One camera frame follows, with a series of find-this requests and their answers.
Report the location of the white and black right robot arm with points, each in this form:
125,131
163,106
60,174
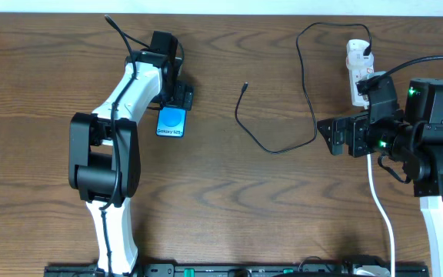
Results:
412,136

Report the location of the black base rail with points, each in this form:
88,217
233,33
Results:
169,270

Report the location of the blue screen Galaxy smartphone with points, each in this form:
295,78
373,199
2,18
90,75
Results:
171,122

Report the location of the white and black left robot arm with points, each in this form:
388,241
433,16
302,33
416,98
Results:
104,158

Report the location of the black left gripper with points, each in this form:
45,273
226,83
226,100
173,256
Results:
181,100

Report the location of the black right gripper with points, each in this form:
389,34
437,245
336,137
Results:
358,126

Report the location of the white USB charger plug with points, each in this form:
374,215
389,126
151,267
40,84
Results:
359,55

